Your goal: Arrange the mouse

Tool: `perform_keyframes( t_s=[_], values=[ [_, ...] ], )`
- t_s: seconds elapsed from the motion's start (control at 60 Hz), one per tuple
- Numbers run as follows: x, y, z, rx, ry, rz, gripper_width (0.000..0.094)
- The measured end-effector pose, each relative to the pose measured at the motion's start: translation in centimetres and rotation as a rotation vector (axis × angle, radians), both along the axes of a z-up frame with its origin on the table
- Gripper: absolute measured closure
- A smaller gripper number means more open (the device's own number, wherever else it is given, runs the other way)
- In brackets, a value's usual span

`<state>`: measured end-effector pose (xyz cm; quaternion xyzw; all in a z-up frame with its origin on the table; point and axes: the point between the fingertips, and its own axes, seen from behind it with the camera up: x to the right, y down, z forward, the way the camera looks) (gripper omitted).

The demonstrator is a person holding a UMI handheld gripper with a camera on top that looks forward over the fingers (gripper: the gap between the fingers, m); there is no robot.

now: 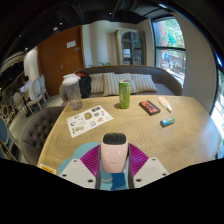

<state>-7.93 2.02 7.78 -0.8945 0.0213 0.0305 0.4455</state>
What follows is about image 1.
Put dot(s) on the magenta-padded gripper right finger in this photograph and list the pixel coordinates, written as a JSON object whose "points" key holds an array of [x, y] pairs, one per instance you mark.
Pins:
{"points": [[150, 170]]}

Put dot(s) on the white sticker sheet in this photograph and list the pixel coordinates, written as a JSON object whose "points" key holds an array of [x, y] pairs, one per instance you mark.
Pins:
{"points": [[88, 120]]}

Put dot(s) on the grey-brown curved sofa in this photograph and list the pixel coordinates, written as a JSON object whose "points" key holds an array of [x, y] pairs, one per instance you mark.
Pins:
{"points": [[166, 81]]}

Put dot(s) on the small green and blue box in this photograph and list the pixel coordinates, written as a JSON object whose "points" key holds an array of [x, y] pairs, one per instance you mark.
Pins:
{"points": [[167, 122]]}

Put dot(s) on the group of white chairs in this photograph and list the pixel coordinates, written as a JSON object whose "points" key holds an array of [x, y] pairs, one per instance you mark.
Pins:
{"points": [[35, 93]]}

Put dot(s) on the dark-framed glass window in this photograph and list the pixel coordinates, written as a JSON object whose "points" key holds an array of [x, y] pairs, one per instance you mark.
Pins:
{"points": [[219, 113], [170, 43]]}

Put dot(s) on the brown wooden door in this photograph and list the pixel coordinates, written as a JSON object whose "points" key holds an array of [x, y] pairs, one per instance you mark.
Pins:
{"points": [[56, 66]]}

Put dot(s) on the white tube with orange label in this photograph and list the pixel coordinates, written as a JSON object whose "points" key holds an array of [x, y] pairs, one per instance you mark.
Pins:
{"points": [[165, 103]]}

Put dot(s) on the grey tufted armchair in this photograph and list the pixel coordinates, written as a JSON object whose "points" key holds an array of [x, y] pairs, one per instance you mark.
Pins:
{"points": [[38, 133]]}

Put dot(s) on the yellow label sticker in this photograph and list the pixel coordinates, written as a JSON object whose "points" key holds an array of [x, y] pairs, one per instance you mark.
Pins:
{"points": [[47, 169]]}

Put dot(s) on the arched glass-door cabinet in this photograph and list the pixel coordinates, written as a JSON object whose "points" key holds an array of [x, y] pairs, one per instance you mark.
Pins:
{"points": [[130, 48]]}

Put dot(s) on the black backpack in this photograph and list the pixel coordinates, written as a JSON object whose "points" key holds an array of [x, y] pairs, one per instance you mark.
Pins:
{"points": [[85, 86]]}

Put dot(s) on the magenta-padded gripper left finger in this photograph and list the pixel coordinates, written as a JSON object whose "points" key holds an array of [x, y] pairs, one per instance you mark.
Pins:
{"points": [[76, 171]]}

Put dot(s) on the green drink can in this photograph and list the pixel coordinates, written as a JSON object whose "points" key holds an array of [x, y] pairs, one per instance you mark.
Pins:
{"points": [[124, 95]]}

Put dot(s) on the black box with orange print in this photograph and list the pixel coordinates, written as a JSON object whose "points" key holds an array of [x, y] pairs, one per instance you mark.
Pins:
{"points": [[149, 107]]}

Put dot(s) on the wide striped cushion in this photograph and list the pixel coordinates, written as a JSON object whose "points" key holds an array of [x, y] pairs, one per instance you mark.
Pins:
{"points": [[111, 85]]}

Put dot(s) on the white door sign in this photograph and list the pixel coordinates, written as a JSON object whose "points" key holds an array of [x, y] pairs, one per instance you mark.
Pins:
{"points": [[71, 44]]}

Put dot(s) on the narrow striped cushion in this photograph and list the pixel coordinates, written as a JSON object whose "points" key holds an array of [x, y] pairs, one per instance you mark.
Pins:
{"points": [[96, 83]]}

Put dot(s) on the clear plastic shaker bottle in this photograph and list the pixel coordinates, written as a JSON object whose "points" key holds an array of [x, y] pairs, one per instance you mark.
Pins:
{"points": [[73, 95]]}

